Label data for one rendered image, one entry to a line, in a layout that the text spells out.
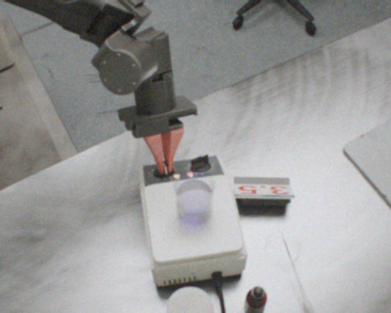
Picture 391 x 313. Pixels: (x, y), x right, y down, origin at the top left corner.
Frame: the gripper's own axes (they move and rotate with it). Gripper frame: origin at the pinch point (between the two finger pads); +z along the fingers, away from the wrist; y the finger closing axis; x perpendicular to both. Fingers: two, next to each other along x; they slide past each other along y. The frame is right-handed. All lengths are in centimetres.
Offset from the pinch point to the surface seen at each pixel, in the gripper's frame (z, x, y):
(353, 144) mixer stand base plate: 3.5, -2.5, 32.3
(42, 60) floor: 12, 149, -7
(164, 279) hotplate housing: 11.1, -11.8, -5.3
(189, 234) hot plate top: 4.5, -12.4, -1.1
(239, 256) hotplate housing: 8.1, -15.5, 4.5
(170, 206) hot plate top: 2.2, -8.1, -2.0
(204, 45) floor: 14, 129, 57
